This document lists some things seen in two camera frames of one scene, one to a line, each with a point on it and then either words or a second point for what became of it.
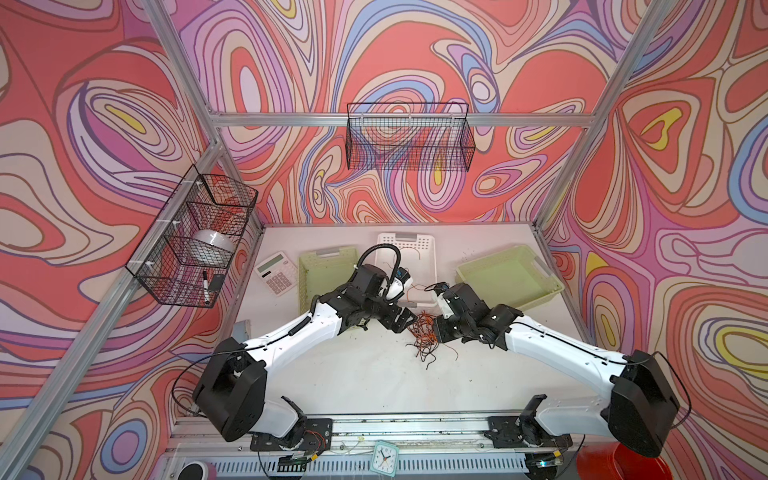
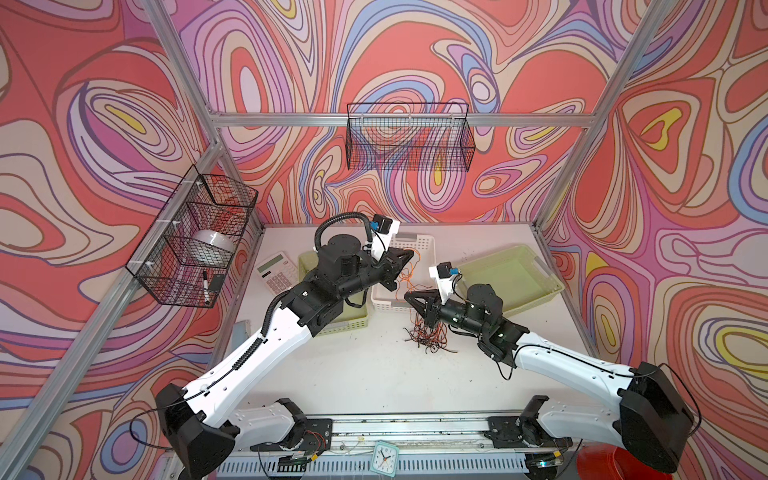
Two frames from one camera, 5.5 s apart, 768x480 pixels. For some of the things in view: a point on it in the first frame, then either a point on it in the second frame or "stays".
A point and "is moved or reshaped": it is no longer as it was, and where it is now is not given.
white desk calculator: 278,273 stays
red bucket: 613,461 stays
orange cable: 423,329 is moved or reshaped
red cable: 424,334 stays
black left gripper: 400,325 to 400,259
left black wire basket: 188,253 stays
